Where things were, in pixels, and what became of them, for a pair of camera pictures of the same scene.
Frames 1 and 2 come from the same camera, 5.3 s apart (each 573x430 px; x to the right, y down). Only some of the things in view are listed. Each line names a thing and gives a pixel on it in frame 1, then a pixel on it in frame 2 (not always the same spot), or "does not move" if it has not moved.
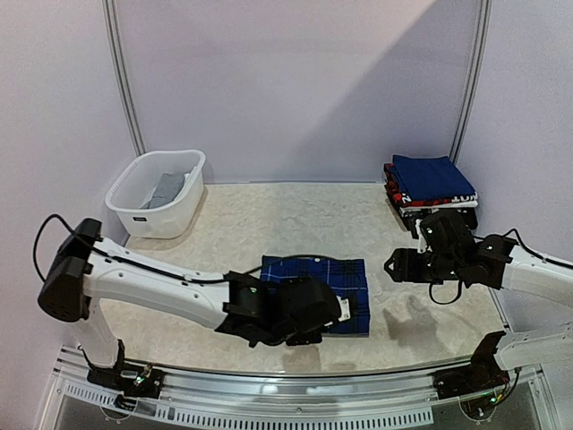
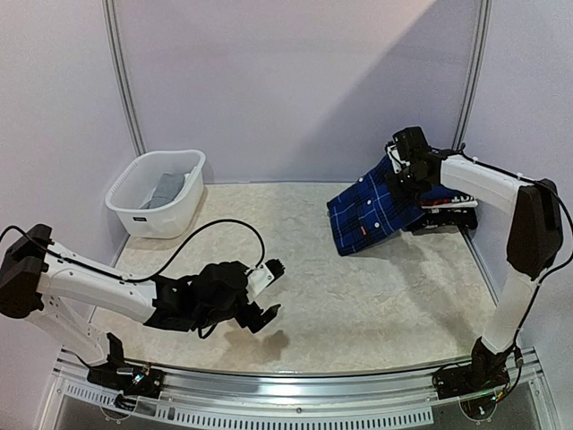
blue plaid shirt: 346,277 -> 369,211
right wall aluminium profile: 479,62 does not move
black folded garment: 409,216 does not move
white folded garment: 446,205 does not move
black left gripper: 291,285 -> 248,319
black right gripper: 414,264 -> 404,182
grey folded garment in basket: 166,190 does not move
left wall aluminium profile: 122,74 does not move
